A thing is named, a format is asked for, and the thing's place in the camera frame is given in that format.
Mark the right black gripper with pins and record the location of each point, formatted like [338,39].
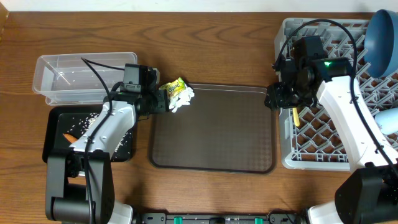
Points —
[277,94]

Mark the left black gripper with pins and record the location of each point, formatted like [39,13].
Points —
[161,105]

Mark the yellow green snack wrapper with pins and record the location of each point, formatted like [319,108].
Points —
[174,88]

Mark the yellow plastic spoon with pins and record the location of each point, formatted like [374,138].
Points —
[296,117]

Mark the white tissue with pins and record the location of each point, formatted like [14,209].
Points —
[181,99]

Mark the orange carrot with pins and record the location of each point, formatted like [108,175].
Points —
[71,139]

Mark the light blue cup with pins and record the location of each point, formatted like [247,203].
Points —
[387,121]

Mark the dark blue plate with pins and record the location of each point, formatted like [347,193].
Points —
[381,43]

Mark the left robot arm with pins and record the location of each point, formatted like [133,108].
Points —
[79,186]

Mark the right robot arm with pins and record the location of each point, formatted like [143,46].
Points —
[369,195]

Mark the grey dishwasher rack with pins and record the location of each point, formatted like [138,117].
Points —
[315,143]

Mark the brown serving tray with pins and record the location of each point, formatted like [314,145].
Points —
[224,128]

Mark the clear plastic bin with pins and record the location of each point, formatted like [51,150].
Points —
[68,79]

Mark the white rice pile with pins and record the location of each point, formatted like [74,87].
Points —
[82,122]

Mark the black plastic tray bin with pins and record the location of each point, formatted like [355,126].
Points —
[60,119]

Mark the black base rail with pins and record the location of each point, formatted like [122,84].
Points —
[273,217]

